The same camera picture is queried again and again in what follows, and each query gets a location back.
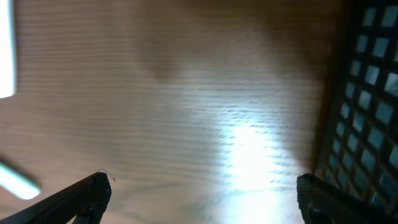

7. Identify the black plastic basket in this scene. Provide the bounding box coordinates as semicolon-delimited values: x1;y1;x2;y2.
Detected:
315;0;397;218

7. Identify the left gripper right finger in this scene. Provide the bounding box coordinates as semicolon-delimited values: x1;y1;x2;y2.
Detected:
297;174;397;224

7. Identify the white plastic fork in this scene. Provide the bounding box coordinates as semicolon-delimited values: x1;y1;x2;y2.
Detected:
1;163;41;200
0;0;17;98

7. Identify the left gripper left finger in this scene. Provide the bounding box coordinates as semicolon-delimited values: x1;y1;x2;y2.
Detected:
1;172;111;224

